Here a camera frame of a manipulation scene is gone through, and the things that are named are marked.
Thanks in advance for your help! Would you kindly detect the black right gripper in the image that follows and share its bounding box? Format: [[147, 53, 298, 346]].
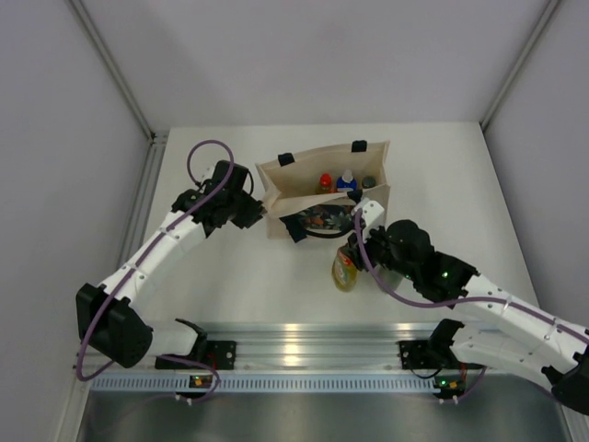
[[341, 220, 419, 282]]

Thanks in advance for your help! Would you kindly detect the green pump bottle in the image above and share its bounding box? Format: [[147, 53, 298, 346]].
[[377, 267, 405, 294]]

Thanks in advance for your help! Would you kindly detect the yellow bottle red cap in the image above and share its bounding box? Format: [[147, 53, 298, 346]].
[[331, 246, 358, 292], [316, 173, 334, 194]]

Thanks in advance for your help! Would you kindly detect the beige canvas tote bag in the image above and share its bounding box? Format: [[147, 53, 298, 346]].
[[256, 140, 390, 242]]

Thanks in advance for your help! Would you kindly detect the blue pump bottle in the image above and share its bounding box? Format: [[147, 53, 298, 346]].
[[336, 169, 357, 192]]

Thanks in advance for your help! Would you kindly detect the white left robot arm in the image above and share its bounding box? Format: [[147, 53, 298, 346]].
[[75, 160, 264, 368]]

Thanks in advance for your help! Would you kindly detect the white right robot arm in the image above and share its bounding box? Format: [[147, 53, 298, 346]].
[[343, 213, 588, 414]]

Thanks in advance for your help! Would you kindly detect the clear bottle dark cap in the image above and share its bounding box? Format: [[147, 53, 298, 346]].
[[361, 175, 377, 190]]

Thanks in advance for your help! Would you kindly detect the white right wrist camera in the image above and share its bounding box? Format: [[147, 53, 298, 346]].
[[352, 198, 386, 242]]

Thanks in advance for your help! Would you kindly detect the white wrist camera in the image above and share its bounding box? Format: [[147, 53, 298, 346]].
[[196, 165, 215, 185], [352, 198, 386, 242]]

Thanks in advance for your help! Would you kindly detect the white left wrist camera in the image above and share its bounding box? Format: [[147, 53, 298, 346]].
[[196, 165, 215, 185]]

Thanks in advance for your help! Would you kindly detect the left aluminium frame post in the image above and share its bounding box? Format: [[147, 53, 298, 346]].
[[68, 0, 157, 144]]

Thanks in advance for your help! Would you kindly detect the aluminium frame post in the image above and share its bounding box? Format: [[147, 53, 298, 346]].
[[479, 0, 565, 134], [68, 0, 157, 144]]

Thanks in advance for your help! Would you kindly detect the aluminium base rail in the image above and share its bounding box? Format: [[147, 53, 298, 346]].
[[73, 321, 576, 374]]

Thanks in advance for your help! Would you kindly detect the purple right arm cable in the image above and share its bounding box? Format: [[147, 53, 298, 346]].
[[352, 209, 589, 404]]

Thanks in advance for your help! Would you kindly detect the white slotted cable duct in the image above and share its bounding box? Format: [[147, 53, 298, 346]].
[[91, 373, 466, 393]]

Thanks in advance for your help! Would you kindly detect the right aluminium frame post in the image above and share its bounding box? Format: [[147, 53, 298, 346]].
[[479, 0, 565, 134]]

